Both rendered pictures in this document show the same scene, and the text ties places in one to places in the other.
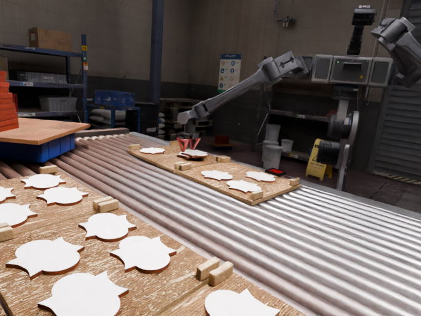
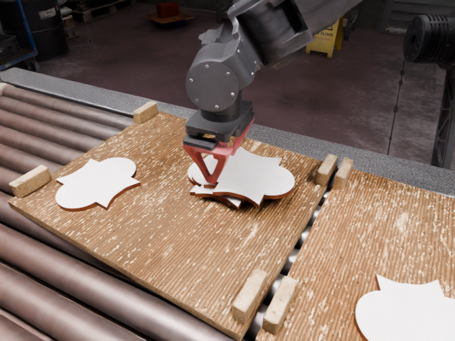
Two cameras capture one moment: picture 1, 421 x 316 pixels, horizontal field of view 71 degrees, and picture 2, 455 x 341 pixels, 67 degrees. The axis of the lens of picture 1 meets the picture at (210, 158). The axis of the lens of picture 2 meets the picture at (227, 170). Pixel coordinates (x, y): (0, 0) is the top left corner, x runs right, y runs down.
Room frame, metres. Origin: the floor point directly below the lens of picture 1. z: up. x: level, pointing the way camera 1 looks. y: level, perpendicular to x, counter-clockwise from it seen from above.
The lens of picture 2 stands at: (1.07, 0.21, 1.29)
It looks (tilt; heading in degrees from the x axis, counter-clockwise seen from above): 37 degrees down; 346
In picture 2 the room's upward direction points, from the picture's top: straight up
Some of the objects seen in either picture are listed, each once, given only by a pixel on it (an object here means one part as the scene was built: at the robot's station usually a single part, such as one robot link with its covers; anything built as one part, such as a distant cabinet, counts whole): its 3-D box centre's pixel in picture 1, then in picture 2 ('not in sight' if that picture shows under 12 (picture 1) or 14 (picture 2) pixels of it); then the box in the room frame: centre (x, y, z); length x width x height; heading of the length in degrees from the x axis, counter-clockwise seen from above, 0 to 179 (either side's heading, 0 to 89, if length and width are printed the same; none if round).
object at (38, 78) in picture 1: (42, 78); not in sight; (4.83, 2.78, 1.16); 0.60 x 0.40 x 0.15; 144
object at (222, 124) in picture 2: (189, 128); (221, 100); (1.49, 0.12, 1.08); 0.10 x 0.07 x 0.07; 144
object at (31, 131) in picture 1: (16, 128); not in sight; (1.38, 0.93, 1.03); 0.50 x 0.50 x 0.02; 0
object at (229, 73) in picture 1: (228, 74); not in sight; (7.20, -0.26, 1.55); 0.61 x 0.02 x 0.91; 51
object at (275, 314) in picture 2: (185, 167); (280, 304); (1.26, 0.11, 0.95); 0.06 x 0.02 x 0.03; 137
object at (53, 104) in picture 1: (57, 103); not in sight; (5.00, 2.64, 0.76); 0.50 x 0.36 x 0.24; 147
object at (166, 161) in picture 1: (176, 156); (183, 185); (1.51, 0.18, 0.93); 0.41 x 0.35 x 0.02; 45
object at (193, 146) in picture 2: (185, 143); (214, 151); (1.47, 0.13, 1.01); 0.07 x 0.07 x 0.09; 54
